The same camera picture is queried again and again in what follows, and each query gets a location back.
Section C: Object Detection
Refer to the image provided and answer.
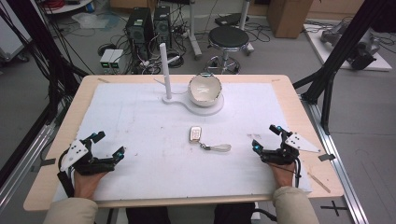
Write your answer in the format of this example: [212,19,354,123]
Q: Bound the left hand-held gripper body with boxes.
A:
[57,138,116,176]

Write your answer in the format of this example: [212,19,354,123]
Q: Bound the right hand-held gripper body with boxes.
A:
[260,132,321,166]

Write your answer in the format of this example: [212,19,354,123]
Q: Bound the white car key with strap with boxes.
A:
[188,125,233,153]

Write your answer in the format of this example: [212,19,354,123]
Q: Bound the person's right hand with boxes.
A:
[268,161,297,189]

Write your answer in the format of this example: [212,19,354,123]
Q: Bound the person's left hand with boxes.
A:
[73,169,108,201]

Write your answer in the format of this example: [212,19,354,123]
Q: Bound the wooden table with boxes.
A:
[22,74,346,213]

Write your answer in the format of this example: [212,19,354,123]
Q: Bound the white foam mat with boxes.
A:
[52,81,314,203]

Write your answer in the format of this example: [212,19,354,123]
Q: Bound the thin wooden stick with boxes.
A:
[307,172,332,194]

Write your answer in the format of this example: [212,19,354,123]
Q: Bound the person's legs dark trousers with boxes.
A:
[125,202,257,224]

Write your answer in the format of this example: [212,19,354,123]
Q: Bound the black tape cross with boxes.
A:
[319,200,348,217]

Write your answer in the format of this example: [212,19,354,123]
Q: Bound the white ceramic bowl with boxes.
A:
[188,72,223,108]

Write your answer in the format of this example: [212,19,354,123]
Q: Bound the white power supply box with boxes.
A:
[108,49,125,70]
[99,49,115,70]

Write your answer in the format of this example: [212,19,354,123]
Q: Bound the white platform board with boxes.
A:
[303,22,393,72]

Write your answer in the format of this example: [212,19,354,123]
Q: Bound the white stand with pole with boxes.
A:
[153,42,225,117]

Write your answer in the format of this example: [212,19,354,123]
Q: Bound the black round stool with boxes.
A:
[204,25,251,76]

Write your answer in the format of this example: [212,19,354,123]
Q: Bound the white desk leg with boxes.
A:
[238,0,255,56]
[186,0,204,61]

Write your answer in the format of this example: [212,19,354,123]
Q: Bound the brown cardboard box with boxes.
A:
[266,0,314,39]

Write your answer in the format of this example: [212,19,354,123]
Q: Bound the large black computer tower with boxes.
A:
[124,7,155,60]

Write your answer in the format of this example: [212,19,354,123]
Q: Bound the grey robot device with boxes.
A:
[319,21,381,71]

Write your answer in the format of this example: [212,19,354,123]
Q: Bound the black flat case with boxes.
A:
[214,12,250,28]

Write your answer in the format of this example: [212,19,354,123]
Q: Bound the small black computer tower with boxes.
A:
[152,5,173,49]

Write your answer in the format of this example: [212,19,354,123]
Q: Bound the round white table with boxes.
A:
[41,0,95,16]

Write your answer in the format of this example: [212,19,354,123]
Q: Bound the aluminium rail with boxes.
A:
[0,123,58,213]
[300,94,370,224]

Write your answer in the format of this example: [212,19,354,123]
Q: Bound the black metal frame with cables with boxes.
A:
[0,0,94,125]

